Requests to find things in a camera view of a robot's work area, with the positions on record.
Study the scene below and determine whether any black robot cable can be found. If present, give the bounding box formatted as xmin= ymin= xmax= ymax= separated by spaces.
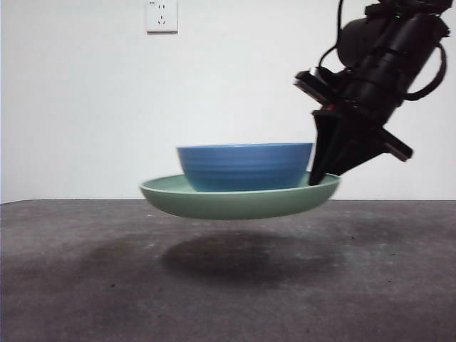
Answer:
xmin=318 ymin=0 xmax=345 ymax=68
xmin=404 ymin=44 xmax=448 ymax=100

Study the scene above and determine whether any green round plate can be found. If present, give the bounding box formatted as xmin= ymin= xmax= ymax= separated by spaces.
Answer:
xmin=139 ymin=171 xmax=342 ymax=220

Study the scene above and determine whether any white wall socket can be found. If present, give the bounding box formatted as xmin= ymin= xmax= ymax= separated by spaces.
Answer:
xmin=146 ymin=0 xmax=179 ymax=35

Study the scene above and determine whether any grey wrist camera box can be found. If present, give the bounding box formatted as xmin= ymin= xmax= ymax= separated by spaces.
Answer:
xmin=294 ymin=66 xmax=343 ymax=106

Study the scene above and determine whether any blue ribbed bowl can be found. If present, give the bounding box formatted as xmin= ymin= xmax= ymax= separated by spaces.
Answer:
xmin=176 ymin=142 xmax=315 ymax=192

